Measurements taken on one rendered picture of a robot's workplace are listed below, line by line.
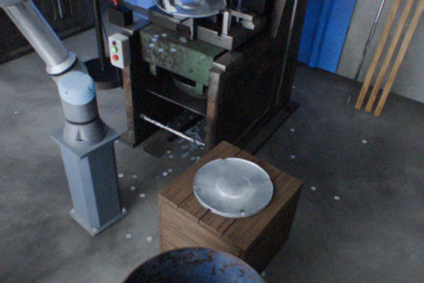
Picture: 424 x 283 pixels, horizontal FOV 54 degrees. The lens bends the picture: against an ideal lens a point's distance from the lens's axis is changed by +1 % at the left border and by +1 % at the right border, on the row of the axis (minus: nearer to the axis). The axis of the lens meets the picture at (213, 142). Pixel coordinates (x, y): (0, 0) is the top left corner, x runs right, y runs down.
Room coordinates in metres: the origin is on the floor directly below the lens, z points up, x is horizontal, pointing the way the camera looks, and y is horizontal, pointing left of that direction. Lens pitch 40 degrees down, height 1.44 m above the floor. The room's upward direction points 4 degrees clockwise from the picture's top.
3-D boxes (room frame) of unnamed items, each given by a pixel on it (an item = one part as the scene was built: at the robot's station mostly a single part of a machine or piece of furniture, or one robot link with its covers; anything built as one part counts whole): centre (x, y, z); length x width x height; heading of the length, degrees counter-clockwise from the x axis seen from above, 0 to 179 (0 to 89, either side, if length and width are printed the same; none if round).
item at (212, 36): (1.81, 0.07, 0.68); 0.45 x 0.30 x 0.06; 59
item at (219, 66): (1.79, -0.23, 0.45); 0.92 x 0.12 x 0.90; 149
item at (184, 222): (1.07, -0.08, 0.18); 0.40 x 0.38 x 0.35; 146
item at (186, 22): (1.65, 0.16, 0.72); 0.25 x 0.14 x 0.14; 149
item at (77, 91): (1.19, 0.48, 0.62); 0.13 x 0.12 x 0.14; 26
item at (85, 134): (1.19, 0.48, 0.50); 0.15 x 0.15 x 0.10
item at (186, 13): (1.70, 0.14, 0.78); 0.29 x 0.29 x 0.01
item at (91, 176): (1.19, 0.48, 0.23); 0.19 x 0.19 x 0.45; 51
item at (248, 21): (1.72, -0.07, 0.76); 0.17 x 0.06 x 0.10; 59
